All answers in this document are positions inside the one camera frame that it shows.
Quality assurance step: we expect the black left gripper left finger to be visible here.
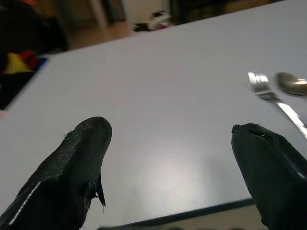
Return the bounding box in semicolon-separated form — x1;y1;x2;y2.
0;116;113;230

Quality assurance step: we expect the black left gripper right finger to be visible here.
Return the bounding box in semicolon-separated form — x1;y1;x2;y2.
231;122;307;230

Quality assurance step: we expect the silver metal fork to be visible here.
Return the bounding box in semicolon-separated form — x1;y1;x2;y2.
247;71;307;140

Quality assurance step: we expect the silver metal spoon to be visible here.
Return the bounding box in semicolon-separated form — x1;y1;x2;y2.
274;71;307;96

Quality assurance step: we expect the yellow red blue cloth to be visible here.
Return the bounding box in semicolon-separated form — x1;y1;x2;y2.
1;50;50;74

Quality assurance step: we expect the dark chair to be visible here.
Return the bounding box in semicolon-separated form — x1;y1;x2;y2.
0;0;68;111

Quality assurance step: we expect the black and white plush toy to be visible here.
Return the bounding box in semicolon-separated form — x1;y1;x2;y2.
131;10;174;34

